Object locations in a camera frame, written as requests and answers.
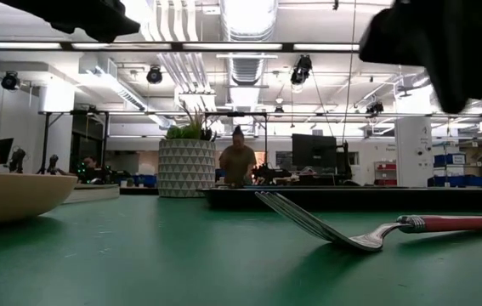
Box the black ceiling camera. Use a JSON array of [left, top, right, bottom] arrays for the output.
[[289, 54, 314, 87], [145, 65, 164, 86], [365, 100, 385, 116], [1, 71, 21, 92]]

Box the black overhead frame bar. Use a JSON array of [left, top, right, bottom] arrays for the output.
[[0, 40, 361, 54]]

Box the white column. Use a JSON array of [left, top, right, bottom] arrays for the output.
[[394, 116, 434, 189]]

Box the green plant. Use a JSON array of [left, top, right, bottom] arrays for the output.
[[164, 101, 218, 143]]

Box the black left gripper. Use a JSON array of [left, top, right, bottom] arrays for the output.
[[0, 0, 142, 44]]

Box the black computer monitor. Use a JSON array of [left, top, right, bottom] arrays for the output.
[[291, 133, 337, 169]]

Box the silver ventilation duct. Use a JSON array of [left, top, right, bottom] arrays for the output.
[[218, 0, 280, 88]]

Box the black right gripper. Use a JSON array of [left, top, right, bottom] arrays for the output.
[[358, 0, 482, 116]]

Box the person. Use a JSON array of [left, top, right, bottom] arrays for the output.
[[218, 124, 258, 189], [81, 155, 99, 172]]

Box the black metal frame stand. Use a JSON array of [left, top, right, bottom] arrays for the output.
[[37, 109, 111, 176]]

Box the black tray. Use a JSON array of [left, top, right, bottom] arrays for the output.
[[201, 184, 482, 212]]

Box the tan wooden bowl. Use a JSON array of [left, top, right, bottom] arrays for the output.
[[0, 171, 80, 228]]

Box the tan flat board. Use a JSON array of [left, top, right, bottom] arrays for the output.
[[62, 183, 121, 206]]

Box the blue storage bin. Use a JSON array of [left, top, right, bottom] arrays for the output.
[[125, 173, 159, 189], [427, 175, 482, 189], [434, 153, 468, 167]]

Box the red shelf unit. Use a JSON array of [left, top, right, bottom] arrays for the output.
[[373, 161, 399, 187]]

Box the small black monitor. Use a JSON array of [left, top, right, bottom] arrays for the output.
[[0, 137, 14, 165]]

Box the metal fork with red handle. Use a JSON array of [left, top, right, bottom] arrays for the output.
[[253, 190, 482, 253]]

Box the white triangle-patterned planter pot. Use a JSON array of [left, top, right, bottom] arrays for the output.
[[157, 139, 217, 199]]

